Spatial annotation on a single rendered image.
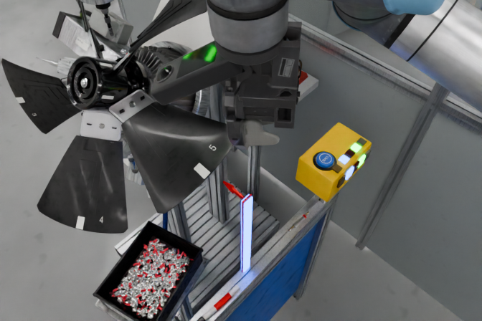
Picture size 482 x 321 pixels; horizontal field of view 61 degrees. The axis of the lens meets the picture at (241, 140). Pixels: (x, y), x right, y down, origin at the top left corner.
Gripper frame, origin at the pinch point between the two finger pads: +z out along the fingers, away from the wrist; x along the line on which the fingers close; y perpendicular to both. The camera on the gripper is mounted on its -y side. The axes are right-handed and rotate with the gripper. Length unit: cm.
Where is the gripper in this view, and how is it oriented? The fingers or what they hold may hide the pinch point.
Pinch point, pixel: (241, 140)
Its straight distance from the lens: 57.1
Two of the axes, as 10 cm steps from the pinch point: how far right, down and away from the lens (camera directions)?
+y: 9.9, 0.7, -1.2
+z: 0.6, 5.5, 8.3
